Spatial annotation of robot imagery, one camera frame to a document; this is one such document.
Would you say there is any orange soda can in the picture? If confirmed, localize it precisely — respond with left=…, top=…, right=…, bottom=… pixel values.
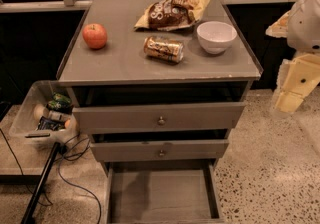
left=143, top=36, right=184, bottom=63

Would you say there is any grey drawer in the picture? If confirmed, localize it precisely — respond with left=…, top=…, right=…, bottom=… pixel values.
left=103, top=160, right=225, bottom=224
left=91, top=139, right=229, bottom=162
left=73, top=102, right=244, bottom=134

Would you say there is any black pole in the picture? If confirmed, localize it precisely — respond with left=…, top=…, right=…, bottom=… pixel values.
left=21, top=142, right=61, bottom=224

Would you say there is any brown chip bag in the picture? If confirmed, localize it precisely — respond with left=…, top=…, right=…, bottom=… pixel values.
left=134, top=0, right=211, bottom=31

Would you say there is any green snack bag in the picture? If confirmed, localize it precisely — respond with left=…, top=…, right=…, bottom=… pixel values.
left=46, top=93, right=72, bottom=113

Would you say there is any black cable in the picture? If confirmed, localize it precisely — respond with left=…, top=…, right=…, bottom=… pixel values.
left=0, top=127, right=54, bottom=207

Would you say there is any top grey drawer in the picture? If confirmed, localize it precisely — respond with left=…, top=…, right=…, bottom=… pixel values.
left=73, top=102, right=244, bottom=134

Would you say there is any white bowl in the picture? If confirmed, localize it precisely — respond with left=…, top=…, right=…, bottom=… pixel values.
left=196, top=21, right=237, bottom=54

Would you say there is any grey drawer cabinet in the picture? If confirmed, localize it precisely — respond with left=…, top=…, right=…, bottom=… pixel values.
left=57, top=0, right=261, bottom=224

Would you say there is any dark blue snack packet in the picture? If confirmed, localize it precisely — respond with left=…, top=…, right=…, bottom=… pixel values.
left=37, top=116, right=65, bottom=131

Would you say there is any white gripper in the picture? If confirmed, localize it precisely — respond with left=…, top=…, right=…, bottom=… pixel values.
left=265, top=0, right=320, bottom=113

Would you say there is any middle grey drawer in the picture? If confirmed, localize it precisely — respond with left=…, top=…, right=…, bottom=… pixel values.
left=91, top=139, right=229, bottom=162

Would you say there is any red apple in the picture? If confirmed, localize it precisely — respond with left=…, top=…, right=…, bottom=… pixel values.
left=82, top=23, right=107, bottom=49

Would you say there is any bottom grey drawer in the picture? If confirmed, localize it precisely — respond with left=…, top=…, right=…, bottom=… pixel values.
left=103, top=160, right=225, bottom=224

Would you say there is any white bottle in bin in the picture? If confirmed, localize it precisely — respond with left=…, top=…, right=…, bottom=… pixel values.
left=33, top=104, right=71, bottom=122

